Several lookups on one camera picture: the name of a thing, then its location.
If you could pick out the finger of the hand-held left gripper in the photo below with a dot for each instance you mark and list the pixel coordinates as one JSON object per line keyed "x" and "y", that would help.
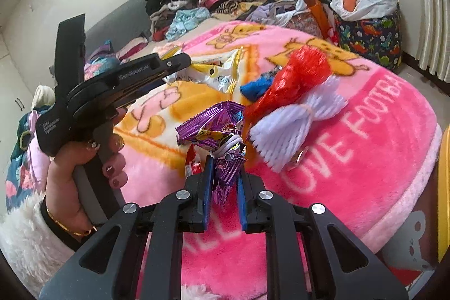
{"x": 154, "y": 68}
{"x": 71, "y": 47}

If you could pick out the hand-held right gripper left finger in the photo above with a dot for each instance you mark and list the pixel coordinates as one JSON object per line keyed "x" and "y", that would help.
{"x": 207, "y": 196}

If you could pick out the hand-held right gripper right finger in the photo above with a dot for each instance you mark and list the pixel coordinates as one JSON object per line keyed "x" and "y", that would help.
{"x": 242, "y": 207}

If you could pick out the purple foil snack wrapper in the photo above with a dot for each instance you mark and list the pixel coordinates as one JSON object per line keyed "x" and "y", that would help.
{"x": 214, "y": 120}

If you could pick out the yellow and black bin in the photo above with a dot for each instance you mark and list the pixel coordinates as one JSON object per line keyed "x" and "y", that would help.
{"x": 445, "y": 145}

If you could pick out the person's left forearm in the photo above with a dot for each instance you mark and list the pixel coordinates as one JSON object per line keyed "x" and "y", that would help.
{"x": 24, "y": 247}

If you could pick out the person's left hand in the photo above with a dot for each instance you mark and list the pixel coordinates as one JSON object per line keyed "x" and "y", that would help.
{"x": 66, "y": 177}

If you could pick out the yellow and white snack packet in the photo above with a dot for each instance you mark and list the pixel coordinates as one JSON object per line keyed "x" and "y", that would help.
{"x": 218, "y": 71}

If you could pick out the blue crumpled wrapper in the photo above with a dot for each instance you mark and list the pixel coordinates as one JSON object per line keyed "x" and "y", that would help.
{"x": 256, "y": 89}

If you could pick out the pink printed blanket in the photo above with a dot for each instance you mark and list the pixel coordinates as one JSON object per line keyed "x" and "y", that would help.
{"x": 369, "y": 145}

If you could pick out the dinosaur print fabric bag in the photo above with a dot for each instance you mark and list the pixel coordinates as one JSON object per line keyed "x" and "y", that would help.
{"x": 369, "y": 36}

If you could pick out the cream curtain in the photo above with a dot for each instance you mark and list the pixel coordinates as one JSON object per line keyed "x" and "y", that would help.
{"x": 430, "y": 11}

